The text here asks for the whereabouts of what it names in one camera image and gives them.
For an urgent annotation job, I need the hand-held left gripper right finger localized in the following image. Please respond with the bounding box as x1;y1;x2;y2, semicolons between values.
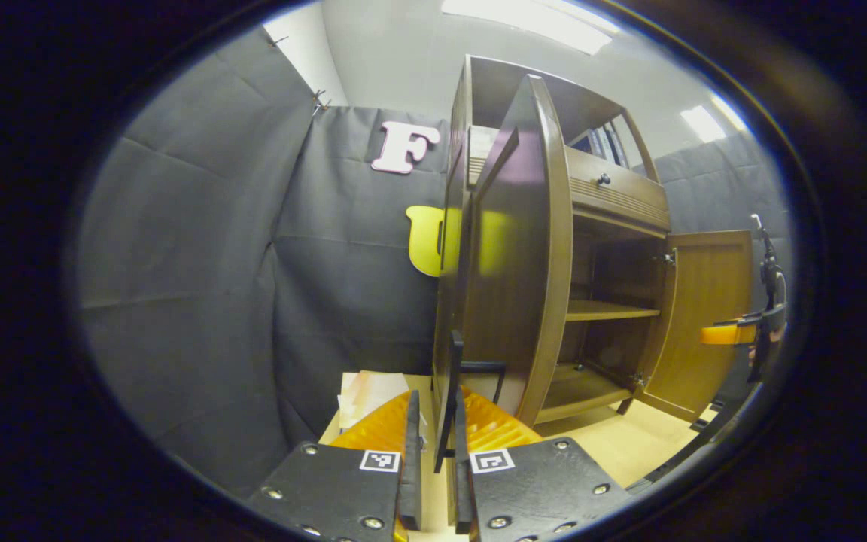
449;386;632;542

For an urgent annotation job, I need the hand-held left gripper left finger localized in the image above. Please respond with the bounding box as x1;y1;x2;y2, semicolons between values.
247;389;423;542

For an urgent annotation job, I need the brown wooden cabinet door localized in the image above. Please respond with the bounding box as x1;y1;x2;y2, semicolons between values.
633;230;754;422
445;73;574;452

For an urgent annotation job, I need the black door handle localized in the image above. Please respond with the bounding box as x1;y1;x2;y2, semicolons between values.
433;330;508;475

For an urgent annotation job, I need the brown wooden double-door shoe cabinet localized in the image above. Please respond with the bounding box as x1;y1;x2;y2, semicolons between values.
432;54;671;426

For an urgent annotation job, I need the stack of papers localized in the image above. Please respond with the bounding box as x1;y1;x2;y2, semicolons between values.
337;369;430;434

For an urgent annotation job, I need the brown wooden drawer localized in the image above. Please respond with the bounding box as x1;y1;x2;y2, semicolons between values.
565;145;671;233

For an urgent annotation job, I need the small ceiling light panel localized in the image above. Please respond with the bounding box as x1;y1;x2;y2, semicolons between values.
680;94;747;142

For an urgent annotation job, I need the dark book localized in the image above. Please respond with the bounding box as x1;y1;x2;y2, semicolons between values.
607;123;630;166

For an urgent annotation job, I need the black backdrop cloth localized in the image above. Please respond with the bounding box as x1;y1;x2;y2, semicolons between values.
76;26;792;498

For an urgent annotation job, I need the long ceiling light panel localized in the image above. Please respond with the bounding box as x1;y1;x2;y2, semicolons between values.
441;0;619;55

